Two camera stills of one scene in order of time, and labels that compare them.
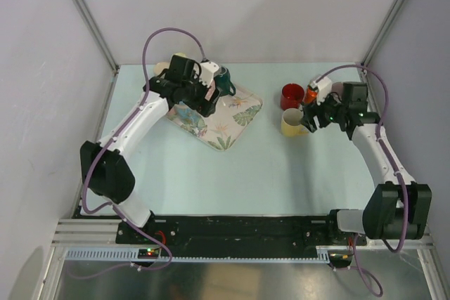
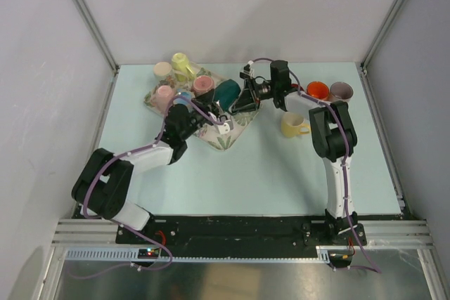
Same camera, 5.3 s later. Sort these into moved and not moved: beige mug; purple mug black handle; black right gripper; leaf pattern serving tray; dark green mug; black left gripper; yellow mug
Moved: dark green mug; black left gripper; black right gripper
Not moved: leaf pattern serving tray; purple mug black handle; yellow mug; beige mug
